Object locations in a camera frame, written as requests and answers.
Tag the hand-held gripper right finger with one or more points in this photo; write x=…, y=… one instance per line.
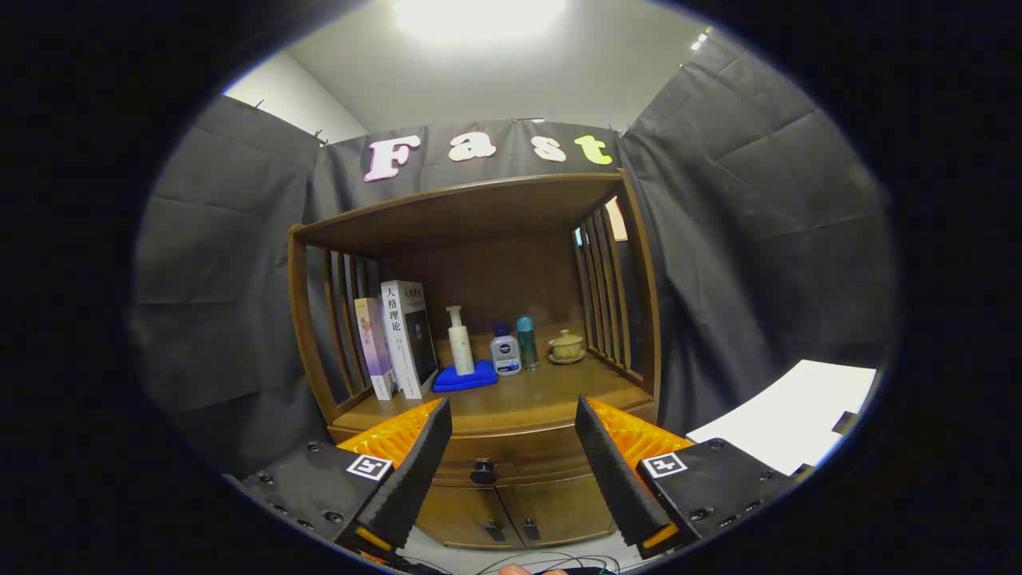
x=611, y=479

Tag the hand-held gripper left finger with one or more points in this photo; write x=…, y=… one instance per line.
x=415, y=479

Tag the wooden drawer with black knob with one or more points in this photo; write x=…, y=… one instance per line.
x=519, y=459

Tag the wooden cabinet door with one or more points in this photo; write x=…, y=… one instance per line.
x=559, y=507
x=455, y=515

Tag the wooden countertop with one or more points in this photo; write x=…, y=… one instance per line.
x=543, y=391

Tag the brown wooden cabinet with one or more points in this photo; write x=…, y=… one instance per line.
x=479, y=208

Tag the blue folded cloth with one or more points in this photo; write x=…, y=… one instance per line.
x=471, y=379

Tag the beige lidded teacup with saucer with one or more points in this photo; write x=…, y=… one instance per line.
x=567, y=347

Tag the white pump bottle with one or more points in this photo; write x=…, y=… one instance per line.
x=461, y=347

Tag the purple book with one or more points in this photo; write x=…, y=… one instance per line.
x=374, y=343

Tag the white and black book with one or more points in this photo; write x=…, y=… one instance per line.
x=399, y=335

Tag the white bottle with blue cap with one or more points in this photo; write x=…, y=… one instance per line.
x=505, y=355

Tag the teal bottle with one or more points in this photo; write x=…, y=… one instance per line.
x=528, y=343

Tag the white table surface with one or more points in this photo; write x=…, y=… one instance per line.
x=790, y=415

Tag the black backdrop cloth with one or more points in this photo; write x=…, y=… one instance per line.
x=223, y=279

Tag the ceiling light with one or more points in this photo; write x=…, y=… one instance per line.
x=479, y=16

